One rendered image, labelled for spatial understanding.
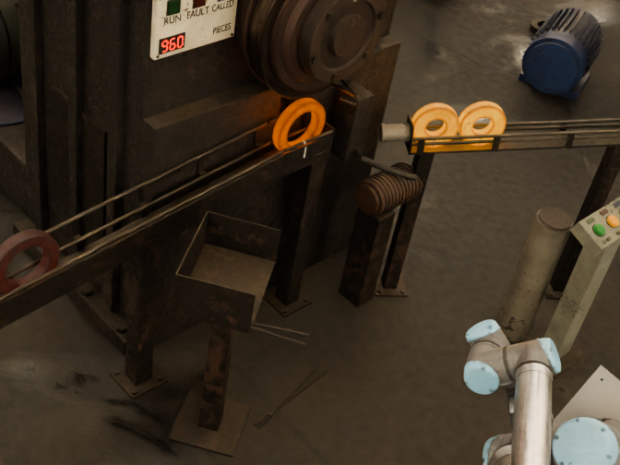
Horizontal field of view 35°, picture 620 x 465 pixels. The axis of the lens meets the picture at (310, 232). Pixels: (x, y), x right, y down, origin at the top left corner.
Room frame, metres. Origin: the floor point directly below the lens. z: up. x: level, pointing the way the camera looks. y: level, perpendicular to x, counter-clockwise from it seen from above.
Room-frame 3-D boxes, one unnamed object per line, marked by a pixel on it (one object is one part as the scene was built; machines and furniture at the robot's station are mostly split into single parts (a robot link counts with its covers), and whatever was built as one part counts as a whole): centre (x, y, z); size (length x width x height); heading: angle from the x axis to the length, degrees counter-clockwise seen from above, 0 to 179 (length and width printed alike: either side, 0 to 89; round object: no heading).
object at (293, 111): (2.43, 0.09, 0.75); 0.18 x 0.03 x 0.18; 138
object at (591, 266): (2.47, -0.91, 0.31); 0.24 x 0.16 x 0.62; 140
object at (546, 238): (2.54, -0.76, 0.26); 0.12 x 0.12 x 0.52
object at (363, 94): (2.61, -0.05, 0.68); 0.11 x 0.08 x 0.24; 50
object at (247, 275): (1.86, 0.19, 0.36); 0.26 x 0.20 x 0.72; 175
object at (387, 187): (2.59, -0.23, 0.27); 0.22 x 0.13 x 0.53; 140
